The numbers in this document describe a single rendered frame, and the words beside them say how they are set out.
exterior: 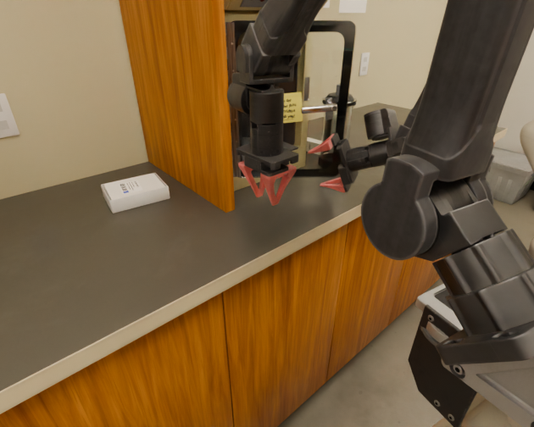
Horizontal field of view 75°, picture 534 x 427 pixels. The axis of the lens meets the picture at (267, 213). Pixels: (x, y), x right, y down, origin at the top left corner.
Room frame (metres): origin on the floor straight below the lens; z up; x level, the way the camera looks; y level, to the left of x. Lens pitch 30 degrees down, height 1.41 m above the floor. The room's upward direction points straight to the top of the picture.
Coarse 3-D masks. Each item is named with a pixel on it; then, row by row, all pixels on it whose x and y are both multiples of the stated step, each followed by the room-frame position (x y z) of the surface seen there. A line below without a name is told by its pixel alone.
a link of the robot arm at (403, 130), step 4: (424, 88) 0.75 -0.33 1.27; (420, 96) 0.75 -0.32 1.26; (420, 100) 0.74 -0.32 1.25; (416, 104) 0.74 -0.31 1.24; (412, 108) 0.75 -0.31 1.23; (416, 108) 0.74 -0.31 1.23; (412, 112) 0.74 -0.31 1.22; (416, 112) 0.73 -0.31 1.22; (408, 116) 0.74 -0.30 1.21; (412, 116) 0.73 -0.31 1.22; (408, 120) 0.74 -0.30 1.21; (412, 120) 0.73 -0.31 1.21; (404, 124) 0.74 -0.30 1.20; (408, 124) 0.73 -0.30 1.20; (412, 124) 0.73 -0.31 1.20; (400, 128) 0.74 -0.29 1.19; (404, 128) 0.73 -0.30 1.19; (408, 128) 0.73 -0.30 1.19; (400, 132) 0.74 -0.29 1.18; (404, 132) 0.73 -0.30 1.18; (408, 132) 0.73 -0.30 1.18; (396, 136) 0.74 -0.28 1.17; (400, 136) 0.73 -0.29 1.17
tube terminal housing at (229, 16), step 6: (228, 12) 0.94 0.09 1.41; (234, 12) 0.95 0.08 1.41; (240, 12) 0.96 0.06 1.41; (246, 12) 0.97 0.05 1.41; (252, 12) 0.98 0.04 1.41; (258, 12) 1.00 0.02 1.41; (228, 18) 0.94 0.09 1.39; (234, 18) 0.95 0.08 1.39; (240, 18) 0.96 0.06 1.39; (246, 18) 0.97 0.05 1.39; (252, 18) 0.98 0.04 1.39; (234, 180) 0.93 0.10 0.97; (240, 180) 0.95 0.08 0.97; (246, 180) 0.96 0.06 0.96; (258, 180) 0.99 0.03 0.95; (234, 186) 0.93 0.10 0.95; (240, 186) 0.95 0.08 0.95; (246, 186) 0.96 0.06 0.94
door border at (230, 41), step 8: (232, 24) 0.92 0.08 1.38; (232, 32) 0.92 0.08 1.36; (232, 40) 0.92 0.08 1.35; (232, 48) 0.92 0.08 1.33; (232, 56) 0.92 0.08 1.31; (232, 64) 0.92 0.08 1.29; (232, 72) 0.92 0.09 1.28; (232, 112) 0.92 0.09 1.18; (232, 120) 0.92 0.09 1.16; (232, 128) 0.92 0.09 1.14; (232, 136) 0.92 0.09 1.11; (232, 144) 0.91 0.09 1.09; (232, 160) 0.91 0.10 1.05; (240, 176) 0.92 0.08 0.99
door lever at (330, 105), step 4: (328, 100) 0.92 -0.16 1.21; (332, 100) 0.92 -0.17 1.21; (328, 104) 0.88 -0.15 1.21; (332, 104) 0.88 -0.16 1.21; (336, 104) 0.88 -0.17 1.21; (304, 108) 0.87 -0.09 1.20; (308, 108) 0.87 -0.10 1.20; (312, 108) 0.87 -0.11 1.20; (316, 108) 0.87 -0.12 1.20; (320, 108) 0.87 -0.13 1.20; (324, 108) 0.87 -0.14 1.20; (328, 108) 0.87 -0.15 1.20; (332, 108) 0.87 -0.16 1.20; (336, 108) 0.87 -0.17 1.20; (304, 112) 0.87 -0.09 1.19; (308, 112) 0.87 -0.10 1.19; (312, 112) 0.87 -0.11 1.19; (316, 112) 0.87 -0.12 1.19; (320, 112) 0.87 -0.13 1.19
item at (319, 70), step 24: (240, 24) 0.92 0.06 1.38; (312, 24) 0.92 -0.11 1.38; (336, 24) 0.92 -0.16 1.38; (312, 48) 0.92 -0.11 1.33; (336, 48) 0.92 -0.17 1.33; (312, 72) 0.92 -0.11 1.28; (336, 72) 0.92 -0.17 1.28; (312, 96) 0.92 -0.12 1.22; (336, 96) 0.92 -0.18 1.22; (240, 120) 0.92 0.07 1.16; (312, 120) 0.92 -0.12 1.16; (336, 120) 0.92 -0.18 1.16; (240, 144) 0.92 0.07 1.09; (288, 144) 0.92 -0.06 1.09; (312, 144) 0.92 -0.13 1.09; (312, 168) 0.92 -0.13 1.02; (336, 168) 0.92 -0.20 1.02
